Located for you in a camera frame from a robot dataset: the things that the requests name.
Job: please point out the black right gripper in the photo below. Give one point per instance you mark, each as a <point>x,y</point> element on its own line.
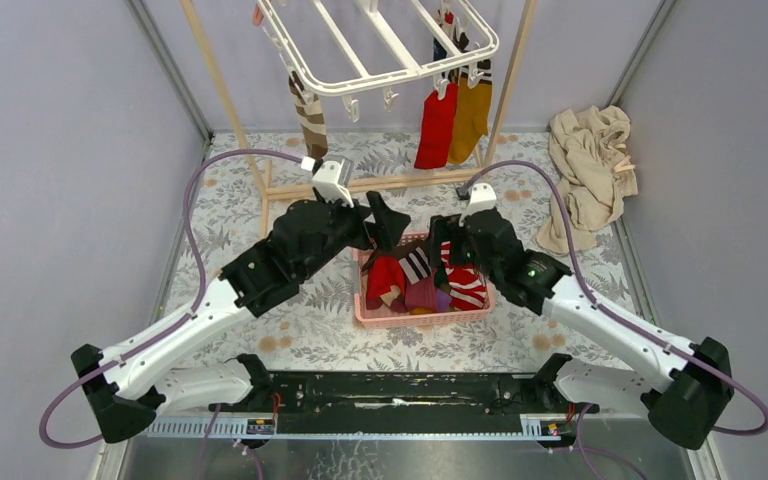
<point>446,228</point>

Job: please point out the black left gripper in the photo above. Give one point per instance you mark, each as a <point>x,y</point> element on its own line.
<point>384,233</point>

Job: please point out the red white striped sock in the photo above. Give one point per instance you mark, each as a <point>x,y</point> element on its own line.
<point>467,289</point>

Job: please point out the red bear sock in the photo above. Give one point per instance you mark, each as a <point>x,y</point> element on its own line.
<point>386,285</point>

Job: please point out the purple orange striped sock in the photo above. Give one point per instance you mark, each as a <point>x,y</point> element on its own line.
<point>426,296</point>

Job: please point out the mustard brown cuffed sock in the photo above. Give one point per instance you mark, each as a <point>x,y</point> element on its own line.
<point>471,114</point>

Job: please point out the brown striped sock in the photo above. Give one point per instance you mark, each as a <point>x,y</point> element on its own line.
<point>310,114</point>

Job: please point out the dark argyle sock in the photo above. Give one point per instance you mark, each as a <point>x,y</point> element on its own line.
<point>461,41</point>

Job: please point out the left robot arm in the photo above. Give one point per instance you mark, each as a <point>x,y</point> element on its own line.
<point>131,383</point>

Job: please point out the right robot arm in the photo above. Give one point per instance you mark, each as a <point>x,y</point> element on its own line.
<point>674,383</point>

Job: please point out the wooden hanger stand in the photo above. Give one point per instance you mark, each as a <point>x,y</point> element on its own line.
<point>409,71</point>

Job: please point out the white plastic sock hanger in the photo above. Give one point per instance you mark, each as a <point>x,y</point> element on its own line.
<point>328,63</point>

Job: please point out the floral table mat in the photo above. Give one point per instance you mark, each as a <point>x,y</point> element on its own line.
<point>318,330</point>

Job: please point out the pink plastic basket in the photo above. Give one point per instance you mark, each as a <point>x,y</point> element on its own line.
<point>384,318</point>

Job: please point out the beige crumpled cloth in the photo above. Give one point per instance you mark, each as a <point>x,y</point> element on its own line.
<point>589,150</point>

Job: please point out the orange plastic clip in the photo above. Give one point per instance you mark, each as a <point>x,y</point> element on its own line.
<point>258,16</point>

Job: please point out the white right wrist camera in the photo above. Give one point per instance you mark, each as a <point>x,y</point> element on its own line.
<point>480,197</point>

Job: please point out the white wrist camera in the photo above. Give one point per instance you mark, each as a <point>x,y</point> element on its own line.
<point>480,197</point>
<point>330,179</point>

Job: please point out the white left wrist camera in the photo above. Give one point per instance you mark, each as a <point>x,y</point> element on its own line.
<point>330,179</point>

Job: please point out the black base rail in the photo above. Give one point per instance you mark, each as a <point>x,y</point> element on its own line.
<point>310,402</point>

